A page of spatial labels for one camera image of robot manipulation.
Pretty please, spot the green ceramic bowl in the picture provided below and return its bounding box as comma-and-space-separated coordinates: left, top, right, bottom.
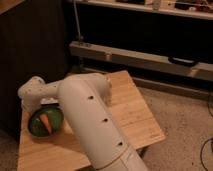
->
28, 106, 64, 137

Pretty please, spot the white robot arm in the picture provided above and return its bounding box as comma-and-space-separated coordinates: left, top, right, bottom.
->
18, 73, 148, 171

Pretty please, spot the orange carrot in bowl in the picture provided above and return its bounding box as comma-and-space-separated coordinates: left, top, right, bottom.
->
40, 114, 52, 134

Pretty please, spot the metal vertical pole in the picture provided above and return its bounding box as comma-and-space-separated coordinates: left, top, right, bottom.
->
73, 0, 83, 42

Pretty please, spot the long grey case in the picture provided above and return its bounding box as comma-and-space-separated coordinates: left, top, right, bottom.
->
69, 41, 213, 82

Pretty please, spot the wooden shelf with clutter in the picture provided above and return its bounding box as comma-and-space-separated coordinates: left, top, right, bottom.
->
67, 0, 213, 22

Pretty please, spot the black case handle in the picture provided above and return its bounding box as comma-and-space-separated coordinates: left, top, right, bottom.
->
168, 57, 198, 67

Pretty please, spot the black floor cable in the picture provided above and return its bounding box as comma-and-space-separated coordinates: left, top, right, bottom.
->
199, 93, 213, 171

